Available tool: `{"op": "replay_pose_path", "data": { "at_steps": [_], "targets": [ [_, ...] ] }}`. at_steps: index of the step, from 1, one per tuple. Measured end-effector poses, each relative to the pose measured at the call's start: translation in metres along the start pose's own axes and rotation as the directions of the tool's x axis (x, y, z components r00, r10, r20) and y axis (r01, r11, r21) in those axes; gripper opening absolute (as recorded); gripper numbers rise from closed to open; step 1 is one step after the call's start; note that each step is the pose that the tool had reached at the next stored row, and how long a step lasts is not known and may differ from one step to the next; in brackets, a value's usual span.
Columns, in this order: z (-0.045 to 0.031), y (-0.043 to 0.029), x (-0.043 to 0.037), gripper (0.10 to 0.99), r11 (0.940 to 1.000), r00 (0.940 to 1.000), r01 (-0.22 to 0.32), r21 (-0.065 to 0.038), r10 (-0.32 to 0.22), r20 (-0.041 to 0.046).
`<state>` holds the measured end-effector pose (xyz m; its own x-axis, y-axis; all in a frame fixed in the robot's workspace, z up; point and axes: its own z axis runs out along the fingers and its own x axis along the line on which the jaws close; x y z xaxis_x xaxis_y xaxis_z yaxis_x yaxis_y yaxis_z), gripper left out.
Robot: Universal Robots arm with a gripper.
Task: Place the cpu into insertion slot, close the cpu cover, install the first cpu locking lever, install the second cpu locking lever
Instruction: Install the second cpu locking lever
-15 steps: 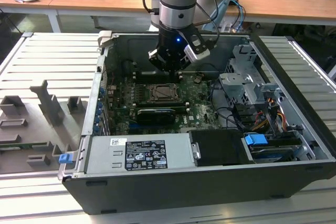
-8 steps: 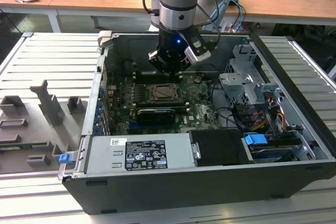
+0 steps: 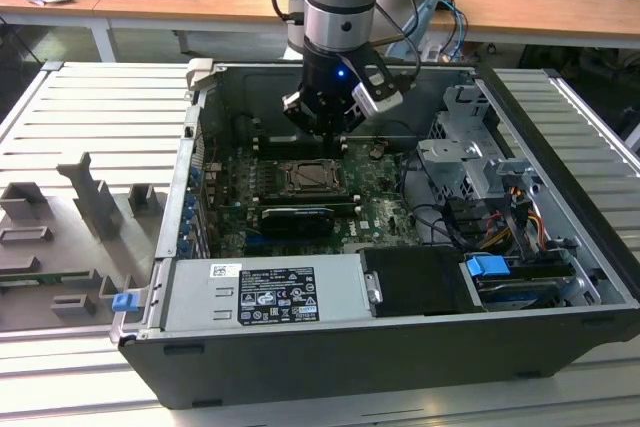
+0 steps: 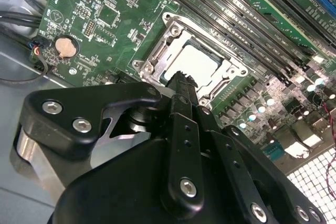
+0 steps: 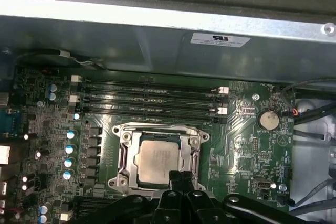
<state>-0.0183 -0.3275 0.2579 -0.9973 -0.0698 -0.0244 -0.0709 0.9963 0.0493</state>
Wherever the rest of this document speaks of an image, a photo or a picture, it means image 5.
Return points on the silver square CPU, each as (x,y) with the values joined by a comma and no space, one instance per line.
(157,161)

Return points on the black RAM slot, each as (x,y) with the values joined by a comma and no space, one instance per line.
(64,216)
(84,207)
(147,93)
(147,101)
(89,200)
(147,83)
(147,110)

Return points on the metal socket cover frame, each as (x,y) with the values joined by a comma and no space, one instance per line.
(130,153)

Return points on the silver motherboard screw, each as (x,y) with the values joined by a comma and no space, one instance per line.
(256,96)
(282,187)
(40,103)

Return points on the silver coin battery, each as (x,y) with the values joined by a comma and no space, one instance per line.
(269,119)

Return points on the green motherboard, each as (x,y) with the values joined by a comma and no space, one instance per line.
(236,150)

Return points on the white case label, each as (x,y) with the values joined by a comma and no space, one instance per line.
(220,40)

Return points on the metal CPU socket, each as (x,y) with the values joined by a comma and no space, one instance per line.
(162,127)

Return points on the blue-topped capacitor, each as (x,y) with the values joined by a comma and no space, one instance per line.
(52,96)
(70,134)
(68,162)
(67,175)
(69,149)
(43,209)
(53,87)
(77,116)
(42,218)

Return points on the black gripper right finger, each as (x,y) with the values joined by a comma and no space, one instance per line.
(187,182)

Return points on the silver-topped black capacitor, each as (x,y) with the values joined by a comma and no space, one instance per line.
(24,187)
(25,179)
(26,137)
(38,153)

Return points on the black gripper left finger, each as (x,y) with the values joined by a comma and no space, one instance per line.
(175,182)

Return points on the metal internal USB port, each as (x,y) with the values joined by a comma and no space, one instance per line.
(263,184)

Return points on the black grey PC case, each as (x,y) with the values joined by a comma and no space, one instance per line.
(157,58)

